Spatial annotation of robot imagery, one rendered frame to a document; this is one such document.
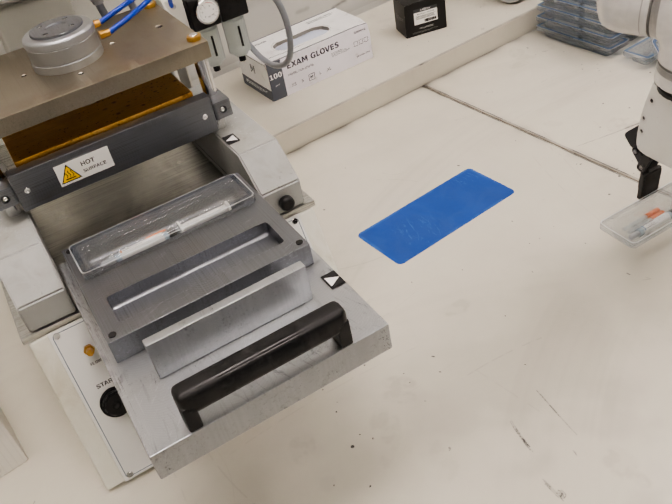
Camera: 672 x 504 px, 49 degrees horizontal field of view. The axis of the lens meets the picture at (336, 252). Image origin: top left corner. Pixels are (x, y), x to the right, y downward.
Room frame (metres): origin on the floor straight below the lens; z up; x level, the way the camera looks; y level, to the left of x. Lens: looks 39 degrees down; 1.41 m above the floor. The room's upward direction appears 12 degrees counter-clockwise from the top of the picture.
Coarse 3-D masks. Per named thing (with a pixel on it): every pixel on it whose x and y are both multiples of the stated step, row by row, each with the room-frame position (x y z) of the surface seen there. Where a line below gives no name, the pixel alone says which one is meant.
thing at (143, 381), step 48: (288, 288) 0.48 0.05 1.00; (336, 288) 0.50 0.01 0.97; (96, 336) 0.50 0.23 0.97; (192, 336) 0.45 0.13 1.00; (240, 336) 0.46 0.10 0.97; (384, 336) 0.44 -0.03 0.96; (144, 384) 0.43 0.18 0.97; (288, 384) 0.40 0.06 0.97; (144, 432) 0.38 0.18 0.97; (192, 432) 0.37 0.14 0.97; (240, 432) 0.38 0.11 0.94
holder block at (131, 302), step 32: (256, 192) 0.65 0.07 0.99; (224, 224) 0.60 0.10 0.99; (256, 224) 0.59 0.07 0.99; (288, 224) 0.58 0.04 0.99; (64, 256) 0.60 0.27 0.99; (160, 256) 0.57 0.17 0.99; (192, 256) 0.56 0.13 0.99; (224, 256) 0.57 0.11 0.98; (256, 256) 0.54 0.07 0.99; (288, 256) 0.53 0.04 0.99; (96, 288) 0.54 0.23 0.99; (128, 288) 0.53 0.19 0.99; (160, 288) 0.54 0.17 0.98; (192, 288) 0.51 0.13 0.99; (224, 288) 0.51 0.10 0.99; (96, 320) 0.50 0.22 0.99; (128, 320) 0.49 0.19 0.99; (160, 320) 0.48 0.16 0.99; (128, 352) 0.47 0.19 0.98
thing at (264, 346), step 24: (312, 312) 0.43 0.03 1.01; (336, 312) 0.43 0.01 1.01; (288, 336) 0.41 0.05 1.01; (312, 336) 0.42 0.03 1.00; (336, 336) 0.43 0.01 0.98; (240, 360) 0.40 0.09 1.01; (264, 360) 0.40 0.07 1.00; (288, 360) 0.41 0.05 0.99; (192, 384) 0.38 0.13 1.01; (216, 384) 0.38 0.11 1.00; (240, 384) 0.39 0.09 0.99; (192, 408) 0.37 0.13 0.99
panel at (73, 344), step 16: (80, 320) 0.59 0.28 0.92; (48, 336) 0.57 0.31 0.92; (64, 336) 0.58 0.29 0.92; (80, 336) 0.58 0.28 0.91; (64, 352) 0.57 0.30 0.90; (80, 352) 0.57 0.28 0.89; (96, 352) 0.57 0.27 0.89; (64, 368) 0.56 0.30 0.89; (80, 368) 0.56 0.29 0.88; (96, 368) 0.56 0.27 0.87; (80, 384) 0.55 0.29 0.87; (96, 384) 0.55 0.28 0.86; (112, 384) 0.56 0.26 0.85; (96, 400) 0.54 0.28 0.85; (96, 416) 0.54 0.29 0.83; (112, 416) 0.54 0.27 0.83; (128, 416) 0.54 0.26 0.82; (112, 432) 0.53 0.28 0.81; (128, 432) 0.53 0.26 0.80; (112, 448) 0.52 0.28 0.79; (128, 448) 0.52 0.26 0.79; (128, 464) 0.51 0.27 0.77; (144, 464) 0.51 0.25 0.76
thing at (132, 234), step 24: (192, 192) 0.66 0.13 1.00; (216, 192) 0.65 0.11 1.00; (240, 192) 0.64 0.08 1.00; (144, 216) 0.63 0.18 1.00; (168, 216) 0.62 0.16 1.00; (192, 216) 0.61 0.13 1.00; (96, 240) 0.61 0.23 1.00; (120, 240) 0.60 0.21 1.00; (144, 240) 0.59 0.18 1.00; (96, 264) 0.57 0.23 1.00
